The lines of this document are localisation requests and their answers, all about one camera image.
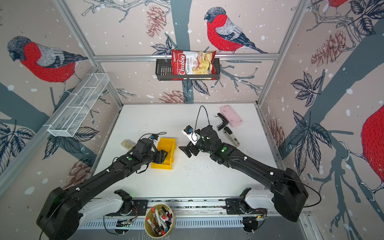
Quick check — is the yellow plastic bin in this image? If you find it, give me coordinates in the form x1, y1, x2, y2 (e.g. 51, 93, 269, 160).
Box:
150, 137, 177, 171

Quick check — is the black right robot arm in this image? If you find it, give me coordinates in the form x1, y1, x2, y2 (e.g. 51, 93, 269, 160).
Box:
179, 125, 309, 222

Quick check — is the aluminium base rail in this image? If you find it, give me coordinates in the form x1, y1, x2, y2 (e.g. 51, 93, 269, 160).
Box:
78, 196, 304, 230

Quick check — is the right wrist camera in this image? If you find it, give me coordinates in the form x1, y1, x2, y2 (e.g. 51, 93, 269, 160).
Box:
182, 125, 201, 145

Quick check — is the white wire mesh shelf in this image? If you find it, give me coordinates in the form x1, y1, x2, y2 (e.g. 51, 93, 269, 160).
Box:
48, 73, 110, 137

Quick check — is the small clear plastic item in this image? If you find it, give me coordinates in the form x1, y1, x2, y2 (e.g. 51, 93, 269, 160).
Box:
121, 140, 136, 151

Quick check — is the aluminium corner frame post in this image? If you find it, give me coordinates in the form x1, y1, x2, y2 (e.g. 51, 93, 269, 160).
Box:
53, 0, 124, 109

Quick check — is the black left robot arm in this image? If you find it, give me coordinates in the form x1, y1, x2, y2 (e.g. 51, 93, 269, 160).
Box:
37, 139, 168, 240

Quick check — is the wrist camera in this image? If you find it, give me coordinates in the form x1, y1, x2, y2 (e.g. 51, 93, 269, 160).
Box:
149, 134, 159, 142
182, 125, 201, 145

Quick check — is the round tin of pens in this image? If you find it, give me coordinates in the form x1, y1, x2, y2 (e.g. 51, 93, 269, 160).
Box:
144, 204, 177, 240

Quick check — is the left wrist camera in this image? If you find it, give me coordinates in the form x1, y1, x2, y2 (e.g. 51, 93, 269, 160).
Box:
149, 134, 159, 142

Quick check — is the red cassava chips bag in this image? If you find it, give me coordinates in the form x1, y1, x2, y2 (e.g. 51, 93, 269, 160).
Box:
171, 50, 216, 75

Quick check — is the black stapler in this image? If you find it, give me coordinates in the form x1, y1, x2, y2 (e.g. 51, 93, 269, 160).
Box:
223, 127, 240, 147

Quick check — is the black wall basket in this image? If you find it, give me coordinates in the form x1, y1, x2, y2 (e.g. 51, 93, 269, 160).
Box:
155, 58, 221, 81

